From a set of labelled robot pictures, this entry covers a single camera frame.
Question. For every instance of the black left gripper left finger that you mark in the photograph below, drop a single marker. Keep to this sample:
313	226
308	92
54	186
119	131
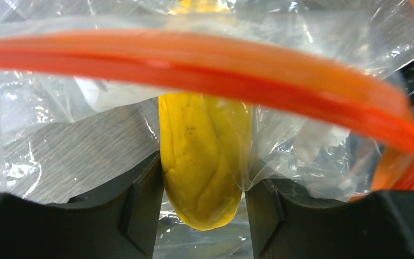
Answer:
117	219

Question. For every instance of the yellow fake banana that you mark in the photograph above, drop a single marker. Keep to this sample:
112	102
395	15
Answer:
204	145

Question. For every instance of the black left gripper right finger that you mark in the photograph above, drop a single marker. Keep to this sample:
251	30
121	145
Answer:
286	222

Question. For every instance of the clear zip top bag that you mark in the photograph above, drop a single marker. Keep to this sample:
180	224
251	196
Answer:
329	112

